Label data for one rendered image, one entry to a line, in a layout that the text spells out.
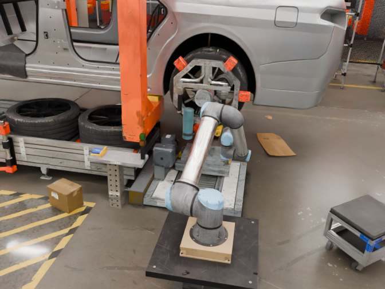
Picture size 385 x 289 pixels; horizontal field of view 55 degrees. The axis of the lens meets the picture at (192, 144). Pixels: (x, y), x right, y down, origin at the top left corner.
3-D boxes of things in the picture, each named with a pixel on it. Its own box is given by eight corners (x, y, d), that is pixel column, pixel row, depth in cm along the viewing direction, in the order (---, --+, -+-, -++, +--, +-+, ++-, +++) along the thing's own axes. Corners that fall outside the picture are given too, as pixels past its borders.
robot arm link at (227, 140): (219, 145, 280) (220, 133, 276) (222, 139, 291) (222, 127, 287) (232, 147, 279) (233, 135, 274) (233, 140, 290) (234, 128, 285)
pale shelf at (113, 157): (148, 157, 289) (148, 154, 288) (141, 168, 274) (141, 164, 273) (96, 151, 296) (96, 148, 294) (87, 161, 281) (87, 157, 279)
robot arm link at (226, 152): (232, 161, 283) (233, 147, 278) (217, 159, 287) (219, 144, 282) (235, 157, 291) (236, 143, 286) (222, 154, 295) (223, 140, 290)
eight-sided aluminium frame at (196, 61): (236, 125, 316) (242, 62, 292) (235, 128, 310) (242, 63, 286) (174, 118, 324) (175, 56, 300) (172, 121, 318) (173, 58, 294)
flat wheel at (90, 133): (150, 125, 387) (150, 104, 377) (150, 153, 328) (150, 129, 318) (85, 125, 380) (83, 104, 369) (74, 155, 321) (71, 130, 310)
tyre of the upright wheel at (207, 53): (263, 82, 321) (207, 29, 311) (263, 89, 300) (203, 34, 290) (213, 131, 350) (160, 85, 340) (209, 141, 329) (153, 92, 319)
